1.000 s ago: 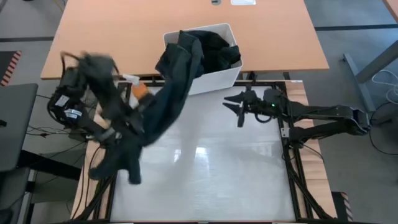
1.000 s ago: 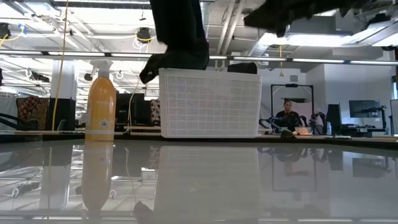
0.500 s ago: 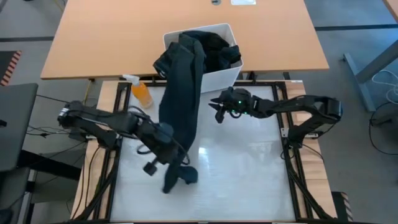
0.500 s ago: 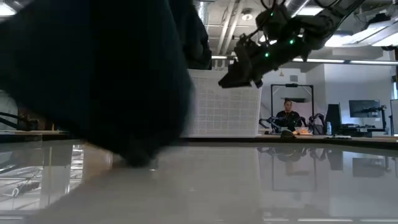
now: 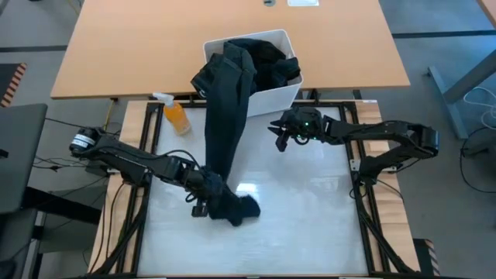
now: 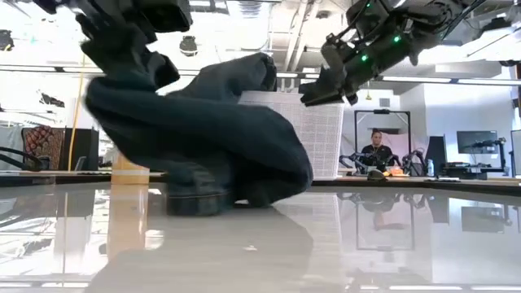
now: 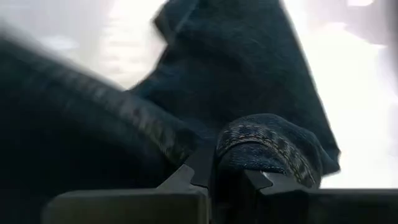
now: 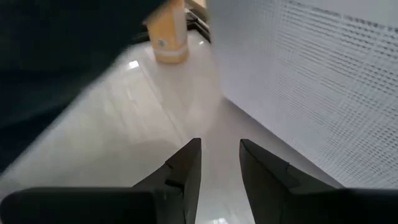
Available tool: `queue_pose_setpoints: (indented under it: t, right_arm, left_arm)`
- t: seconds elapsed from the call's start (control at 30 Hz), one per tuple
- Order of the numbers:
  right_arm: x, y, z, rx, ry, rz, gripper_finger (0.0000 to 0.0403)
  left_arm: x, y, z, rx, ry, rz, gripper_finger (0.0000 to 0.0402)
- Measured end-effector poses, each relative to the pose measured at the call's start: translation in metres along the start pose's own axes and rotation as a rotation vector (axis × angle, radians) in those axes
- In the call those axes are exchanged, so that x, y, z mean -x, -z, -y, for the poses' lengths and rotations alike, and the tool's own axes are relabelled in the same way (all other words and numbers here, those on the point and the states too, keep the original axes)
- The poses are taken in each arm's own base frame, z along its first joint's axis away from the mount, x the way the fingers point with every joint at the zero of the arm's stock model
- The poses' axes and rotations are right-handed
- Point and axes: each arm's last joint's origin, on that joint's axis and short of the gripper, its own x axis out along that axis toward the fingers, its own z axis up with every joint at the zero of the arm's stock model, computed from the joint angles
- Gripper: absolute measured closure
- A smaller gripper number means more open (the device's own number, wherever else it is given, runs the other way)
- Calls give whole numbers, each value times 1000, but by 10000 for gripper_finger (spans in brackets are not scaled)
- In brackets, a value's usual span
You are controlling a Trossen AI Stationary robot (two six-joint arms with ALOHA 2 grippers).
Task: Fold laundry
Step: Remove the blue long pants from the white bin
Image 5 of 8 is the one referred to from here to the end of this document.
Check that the white plastic laundry bin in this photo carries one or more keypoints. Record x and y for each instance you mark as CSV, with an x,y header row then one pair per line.
x,y
271,102

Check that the grey metal desk leg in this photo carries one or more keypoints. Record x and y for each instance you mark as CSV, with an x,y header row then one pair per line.
x,y
465,85

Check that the light wooden desk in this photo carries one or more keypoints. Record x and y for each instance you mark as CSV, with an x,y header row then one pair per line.
x,y
491,9
135,46

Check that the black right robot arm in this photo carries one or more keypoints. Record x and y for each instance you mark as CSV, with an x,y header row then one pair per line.
x,y
387,129

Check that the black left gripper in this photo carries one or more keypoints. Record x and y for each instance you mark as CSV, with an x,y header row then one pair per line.
x,y
193,182

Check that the dark round desk grommet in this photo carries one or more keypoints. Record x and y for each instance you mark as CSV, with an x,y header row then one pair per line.
x,y
269,2

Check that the dark grey shorts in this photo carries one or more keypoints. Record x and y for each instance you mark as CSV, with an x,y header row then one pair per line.
x,y
271,66

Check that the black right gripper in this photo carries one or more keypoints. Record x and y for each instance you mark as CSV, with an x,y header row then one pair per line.
x,y
314,133

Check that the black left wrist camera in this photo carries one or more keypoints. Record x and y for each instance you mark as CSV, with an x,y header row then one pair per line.
x,y
200,209

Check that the black aluminium table frame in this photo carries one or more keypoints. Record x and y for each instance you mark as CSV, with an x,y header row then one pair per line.
x,y
367,232

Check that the dark grey flat panel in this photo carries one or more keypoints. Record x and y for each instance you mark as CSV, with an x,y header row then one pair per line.
x,y
19,155

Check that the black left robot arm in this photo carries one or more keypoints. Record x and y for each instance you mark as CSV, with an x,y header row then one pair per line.
x,y
128,160

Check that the dark blue denim jeans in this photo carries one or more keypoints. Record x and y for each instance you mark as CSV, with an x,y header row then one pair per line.
x,y
224,116

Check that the orange spray bottle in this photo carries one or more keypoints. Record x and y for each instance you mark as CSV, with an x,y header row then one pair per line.
x,y
176,116

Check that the white desk socket plate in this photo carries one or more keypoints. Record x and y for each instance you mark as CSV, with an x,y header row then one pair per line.
x,y
303,2

